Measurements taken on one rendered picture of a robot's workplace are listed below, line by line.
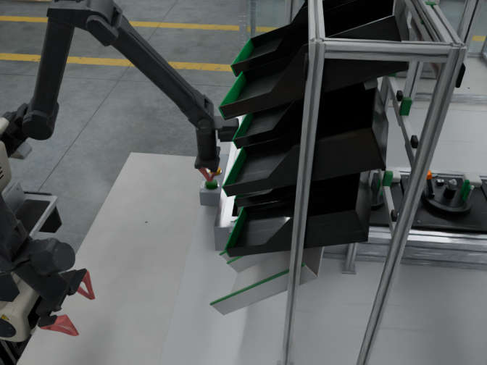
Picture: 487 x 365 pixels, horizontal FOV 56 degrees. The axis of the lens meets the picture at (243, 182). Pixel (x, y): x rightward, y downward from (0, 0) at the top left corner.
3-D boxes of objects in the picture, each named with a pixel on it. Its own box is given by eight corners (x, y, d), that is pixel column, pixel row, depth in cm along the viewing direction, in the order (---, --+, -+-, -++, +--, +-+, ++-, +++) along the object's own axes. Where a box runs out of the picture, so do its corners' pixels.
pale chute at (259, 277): (222, 316, 105) (209, 304, 104) (239, 272, 115) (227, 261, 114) (318, 278, 89) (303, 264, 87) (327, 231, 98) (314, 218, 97)
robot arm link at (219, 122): (197, 98, 129) (196, 120, 124) (238, 96, 130) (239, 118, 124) (200, 128, 139) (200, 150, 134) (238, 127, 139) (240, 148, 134)
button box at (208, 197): (200, 206, 148) (198, 190, 144) (210, 166, 164) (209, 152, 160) (221, 207, 147) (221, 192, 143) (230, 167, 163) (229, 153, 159)
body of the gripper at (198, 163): (221, 150, 144) (219, 131, 139) (216, 171, 136) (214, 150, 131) (200, 150, 144) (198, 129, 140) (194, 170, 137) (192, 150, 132)
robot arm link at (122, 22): (86, 0, 105) (78, 27, 99) (104, -14, 103) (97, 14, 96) (201, 111, 134) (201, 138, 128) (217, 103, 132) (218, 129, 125)
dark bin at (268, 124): (236, 149, 94) (220, 119, 91) (253, 117, 104) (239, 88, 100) (374, 116, 81) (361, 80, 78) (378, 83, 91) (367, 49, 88)
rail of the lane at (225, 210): (214, 250, 138) (213, 224, 131) (245, 103, 207) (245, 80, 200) (233, 252, 138) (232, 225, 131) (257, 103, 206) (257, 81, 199)
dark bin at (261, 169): (227, 197, 83) (208, 164, 79) (246, 156, 92) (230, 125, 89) (385, 168, 70) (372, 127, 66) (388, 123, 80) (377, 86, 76)
